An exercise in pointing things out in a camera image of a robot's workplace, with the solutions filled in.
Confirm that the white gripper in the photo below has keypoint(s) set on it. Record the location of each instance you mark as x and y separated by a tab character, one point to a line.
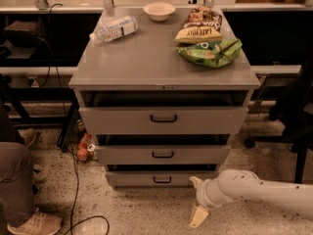
202	194

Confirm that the grey bottom drawer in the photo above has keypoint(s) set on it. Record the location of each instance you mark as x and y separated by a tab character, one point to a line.
158	175

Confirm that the grey drawer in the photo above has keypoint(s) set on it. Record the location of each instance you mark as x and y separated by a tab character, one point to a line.
158	175
163	149
148	112

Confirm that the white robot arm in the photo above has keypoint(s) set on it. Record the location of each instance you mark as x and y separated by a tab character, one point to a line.
233	185

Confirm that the grey metal drawer cabinet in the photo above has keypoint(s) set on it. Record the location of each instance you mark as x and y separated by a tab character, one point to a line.
147	60

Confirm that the grey top drawer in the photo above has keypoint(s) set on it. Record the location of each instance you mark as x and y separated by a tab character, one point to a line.
148	112

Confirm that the grey middle drawer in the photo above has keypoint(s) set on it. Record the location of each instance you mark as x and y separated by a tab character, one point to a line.
163	149

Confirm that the orange objects on floor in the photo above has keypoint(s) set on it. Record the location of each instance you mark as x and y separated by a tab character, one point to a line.
85	148

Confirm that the black office chair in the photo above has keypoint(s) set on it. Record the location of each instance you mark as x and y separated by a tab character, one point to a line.
293	108

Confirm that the green snack bag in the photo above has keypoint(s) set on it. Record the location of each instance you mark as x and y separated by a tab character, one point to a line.
212	54

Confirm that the tan sneaker near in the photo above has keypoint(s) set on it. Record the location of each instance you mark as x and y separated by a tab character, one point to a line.
41	223

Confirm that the tan sneaker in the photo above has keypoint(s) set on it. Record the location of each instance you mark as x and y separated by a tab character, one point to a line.
28	136
41	223

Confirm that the brown yellow chip bag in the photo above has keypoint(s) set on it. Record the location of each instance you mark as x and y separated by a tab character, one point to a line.
202	24

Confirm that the tan sneaker far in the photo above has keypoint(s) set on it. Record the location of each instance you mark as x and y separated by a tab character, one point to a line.
28	136

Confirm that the person leg brown trousers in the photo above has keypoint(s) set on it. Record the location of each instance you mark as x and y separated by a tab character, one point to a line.
16	172

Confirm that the clear plastic water bottle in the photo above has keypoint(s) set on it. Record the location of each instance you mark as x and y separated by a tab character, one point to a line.
110	31

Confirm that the white ceramic bowl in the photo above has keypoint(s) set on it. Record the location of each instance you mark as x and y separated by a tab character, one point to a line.
159	11

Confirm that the black box on shelf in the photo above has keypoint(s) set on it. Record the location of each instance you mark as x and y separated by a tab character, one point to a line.
23	34

